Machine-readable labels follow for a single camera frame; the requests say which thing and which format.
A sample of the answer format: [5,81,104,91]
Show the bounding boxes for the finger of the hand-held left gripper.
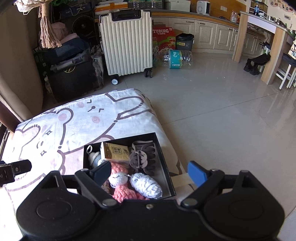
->
[11,159,32,175]

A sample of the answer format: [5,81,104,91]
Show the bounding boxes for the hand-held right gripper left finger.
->
[43,160,119,207]

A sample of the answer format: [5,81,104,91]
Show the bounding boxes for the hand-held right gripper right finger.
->
[180,161,255,207]

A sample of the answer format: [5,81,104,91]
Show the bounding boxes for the rope hair tie with pearls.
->
[102,179,114,193]

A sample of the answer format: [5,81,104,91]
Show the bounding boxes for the grey crochet doll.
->
[86,145,105,169]

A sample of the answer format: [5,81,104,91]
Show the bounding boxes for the pink crochet doll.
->
[107,162,150,203]

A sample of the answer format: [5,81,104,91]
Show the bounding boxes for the yellow tissue packet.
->
[100,141,130,163]

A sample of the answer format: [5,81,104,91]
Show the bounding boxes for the black cardboard box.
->
[83,132,177,201]

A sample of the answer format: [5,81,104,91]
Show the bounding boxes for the black hair claw clip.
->
[129,140,162,176]

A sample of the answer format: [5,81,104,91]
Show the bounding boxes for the white crochet pouch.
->
[129,172,163,199]

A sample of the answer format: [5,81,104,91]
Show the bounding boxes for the black window railing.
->
[0,125,10,161]

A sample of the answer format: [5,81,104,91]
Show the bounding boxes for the brown curtain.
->
[0,100,22,132]

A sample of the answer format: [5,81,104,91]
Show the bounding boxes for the cartoon bear printed bed sheet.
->
[3,88,186,200]

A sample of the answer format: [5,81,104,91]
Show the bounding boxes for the beige curtain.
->
[0,6,44,122]

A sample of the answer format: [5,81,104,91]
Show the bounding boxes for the large teal label water bottle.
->
[155,49,194,70]

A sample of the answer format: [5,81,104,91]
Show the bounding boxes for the black shoes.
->
[243,53,271,75]

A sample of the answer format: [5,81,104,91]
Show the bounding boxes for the dark blue bag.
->
[43,38,91,63]

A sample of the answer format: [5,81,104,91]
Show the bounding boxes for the white ribbed suitcase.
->
[99,9,154,85]

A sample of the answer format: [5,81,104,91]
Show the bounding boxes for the black trash bin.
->
[175,33,195,52]

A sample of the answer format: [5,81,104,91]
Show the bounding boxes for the white chair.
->
[275,52,296,90]

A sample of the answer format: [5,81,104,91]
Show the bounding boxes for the cream kitchen cabinets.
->
[151,10,267,56]

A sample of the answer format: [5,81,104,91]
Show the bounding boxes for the pink bag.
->
[49,22,78,46]

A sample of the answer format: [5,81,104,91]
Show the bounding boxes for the red cardboard carton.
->
[152,26,176,54]

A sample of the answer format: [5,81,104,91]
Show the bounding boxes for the wooden bar counter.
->
[232,10,296,85]

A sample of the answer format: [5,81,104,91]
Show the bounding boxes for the white cloth bundle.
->
[13,0,46,15]

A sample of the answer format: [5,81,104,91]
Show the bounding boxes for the orange and white box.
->
[93,1,129,16]

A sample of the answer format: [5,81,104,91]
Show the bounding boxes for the white countertop appliance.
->
[196,0,211,15]

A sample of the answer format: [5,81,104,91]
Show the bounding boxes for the white cardboard box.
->
[165,0,191,12]

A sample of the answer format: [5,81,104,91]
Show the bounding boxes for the hanging rope mop head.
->
[38,3,63,49]

